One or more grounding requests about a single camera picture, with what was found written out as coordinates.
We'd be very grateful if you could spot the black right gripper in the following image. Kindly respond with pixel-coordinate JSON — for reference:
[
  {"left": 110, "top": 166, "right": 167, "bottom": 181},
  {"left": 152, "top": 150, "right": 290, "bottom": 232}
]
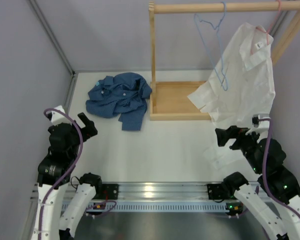
[{"left": 215, "top": 125, "right": 264, "bottom": 174}]

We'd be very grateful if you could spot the blue checked shirt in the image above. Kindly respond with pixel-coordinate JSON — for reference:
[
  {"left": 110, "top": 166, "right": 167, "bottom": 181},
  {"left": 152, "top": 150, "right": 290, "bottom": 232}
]
[{"left": 85, "top": 72, "right": 152, "bottom": 132}]

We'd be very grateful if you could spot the light blue wire hanger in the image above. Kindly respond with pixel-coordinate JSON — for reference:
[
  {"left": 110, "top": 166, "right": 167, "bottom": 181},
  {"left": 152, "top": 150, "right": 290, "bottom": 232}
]
[{"left": 193, "top": 1, "right": 230, "bottom": 91}]

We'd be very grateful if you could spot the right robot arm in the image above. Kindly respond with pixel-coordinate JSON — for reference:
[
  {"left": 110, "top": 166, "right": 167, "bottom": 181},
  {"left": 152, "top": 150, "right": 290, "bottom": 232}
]
[{"left": 215, "top": 125, "right": 300, "bottom": 240}]

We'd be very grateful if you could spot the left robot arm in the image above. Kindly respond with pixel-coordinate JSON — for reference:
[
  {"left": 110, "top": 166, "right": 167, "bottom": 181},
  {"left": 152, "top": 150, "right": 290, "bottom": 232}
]
[{"left": 31, "top": 108, "right": 103, "bottom": 240}]

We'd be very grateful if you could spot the white shirt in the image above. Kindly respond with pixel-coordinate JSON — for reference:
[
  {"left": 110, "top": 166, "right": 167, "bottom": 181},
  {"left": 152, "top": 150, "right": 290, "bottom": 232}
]
[{"left": 186, "top": 21, "right": 276, "bottom": 172}]

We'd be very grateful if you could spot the wooden clothes rack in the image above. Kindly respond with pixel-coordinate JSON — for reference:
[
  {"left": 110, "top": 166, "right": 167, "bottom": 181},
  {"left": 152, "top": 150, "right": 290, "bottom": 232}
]
[{"left": 148, "top": 0, "right": 300, "bottom": 121}]

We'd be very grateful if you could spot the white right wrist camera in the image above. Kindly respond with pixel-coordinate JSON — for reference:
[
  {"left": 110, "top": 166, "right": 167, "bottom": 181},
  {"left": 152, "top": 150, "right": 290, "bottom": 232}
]
[{"left": 246, "top": 113, "right": 271, "bottom": 135}]

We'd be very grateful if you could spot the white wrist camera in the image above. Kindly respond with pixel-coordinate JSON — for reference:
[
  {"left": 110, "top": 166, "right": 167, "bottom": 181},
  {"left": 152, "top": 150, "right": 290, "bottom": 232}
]
[
  {"left": 45, "top": 110, "right": 68, "bottom": 126},
  {"left": 246, "top": 113, "right": 271, "bottom": 135}
]

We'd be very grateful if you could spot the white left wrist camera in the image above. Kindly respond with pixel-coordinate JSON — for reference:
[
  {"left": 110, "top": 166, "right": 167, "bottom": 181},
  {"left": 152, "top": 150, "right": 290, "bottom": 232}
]
[{"left": 45, "top": 110, "right": 68, "bottom": 126}]

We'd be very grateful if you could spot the black right base bracket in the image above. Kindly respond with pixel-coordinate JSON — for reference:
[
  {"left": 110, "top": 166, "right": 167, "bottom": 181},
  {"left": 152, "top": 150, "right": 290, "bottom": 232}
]
[{"left": 207, "top": 183, "right": 231, "bottom": 202}]

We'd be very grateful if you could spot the black base bracket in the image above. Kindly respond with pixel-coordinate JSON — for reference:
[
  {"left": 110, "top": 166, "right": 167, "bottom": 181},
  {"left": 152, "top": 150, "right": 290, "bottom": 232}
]
[
  {"left": 93, "top": 183, "right": 119, "bottom": 200},
  {"left": 207, "top": 183, "right": 231, "bottom": 202}
]

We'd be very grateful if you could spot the black left base bracket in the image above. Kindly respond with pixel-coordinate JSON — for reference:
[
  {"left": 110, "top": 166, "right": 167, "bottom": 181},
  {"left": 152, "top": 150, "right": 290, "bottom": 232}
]
[{"left": 93, "top": 183, "right": 119, "bottom": 200}]

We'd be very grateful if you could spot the aluminium mounting rail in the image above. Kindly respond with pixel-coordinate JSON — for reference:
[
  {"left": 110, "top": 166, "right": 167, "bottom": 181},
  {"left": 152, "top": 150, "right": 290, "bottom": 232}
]
[{"left": 87, "top": 182, "right": 239, "bottom": 214}]

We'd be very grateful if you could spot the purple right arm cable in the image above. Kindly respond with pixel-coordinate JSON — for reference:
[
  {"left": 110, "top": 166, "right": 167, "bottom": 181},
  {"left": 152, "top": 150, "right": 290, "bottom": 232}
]
[{"left": 254, "top": 117, "right": 300, "bottom": 226}]

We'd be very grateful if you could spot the aluminium corner frame profile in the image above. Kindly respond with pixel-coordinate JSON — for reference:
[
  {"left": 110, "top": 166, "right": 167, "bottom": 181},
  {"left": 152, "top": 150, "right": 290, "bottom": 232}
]
[{"left": 27, "top": 0, "right": 77, "bottom": 111}]

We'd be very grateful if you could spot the pink wire hanger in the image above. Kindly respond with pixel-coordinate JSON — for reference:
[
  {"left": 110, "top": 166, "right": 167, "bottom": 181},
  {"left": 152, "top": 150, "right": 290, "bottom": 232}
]
[{"left": 255, "top": 0, "right": 282, "bottom": 46}]

